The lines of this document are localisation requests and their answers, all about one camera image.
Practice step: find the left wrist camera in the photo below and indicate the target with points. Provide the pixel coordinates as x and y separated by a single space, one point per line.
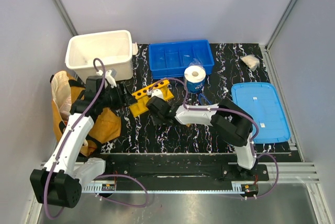
110 77

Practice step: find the yellow test tube rack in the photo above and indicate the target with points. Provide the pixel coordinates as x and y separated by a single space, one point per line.
141 95

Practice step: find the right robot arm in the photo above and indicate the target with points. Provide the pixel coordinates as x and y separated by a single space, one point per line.
232 123

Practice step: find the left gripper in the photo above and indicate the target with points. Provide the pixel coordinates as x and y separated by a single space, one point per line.
123 100

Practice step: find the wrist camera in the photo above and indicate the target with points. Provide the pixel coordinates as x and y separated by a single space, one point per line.
155 93
110 77

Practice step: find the blue compartment tray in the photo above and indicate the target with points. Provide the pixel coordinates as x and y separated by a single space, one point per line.
166 59

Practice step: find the wrapped tissue paper roll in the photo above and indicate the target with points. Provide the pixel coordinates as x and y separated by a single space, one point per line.
194 77

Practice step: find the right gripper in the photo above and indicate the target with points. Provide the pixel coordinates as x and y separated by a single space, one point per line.
155 121

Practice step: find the blue safety goggles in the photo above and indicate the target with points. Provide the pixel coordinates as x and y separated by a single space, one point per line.
203 100

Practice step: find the white gauze in bag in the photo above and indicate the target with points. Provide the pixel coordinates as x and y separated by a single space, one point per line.
251 61

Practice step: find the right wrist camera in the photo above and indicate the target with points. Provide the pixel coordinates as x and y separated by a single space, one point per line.
155 93

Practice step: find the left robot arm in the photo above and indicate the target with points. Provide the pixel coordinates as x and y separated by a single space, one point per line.
59 183

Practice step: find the white plastic bin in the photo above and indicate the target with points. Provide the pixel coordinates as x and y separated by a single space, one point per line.
114 48

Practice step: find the light blue plastic lid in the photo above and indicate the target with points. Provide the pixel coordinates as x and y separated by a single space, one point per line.
261 101

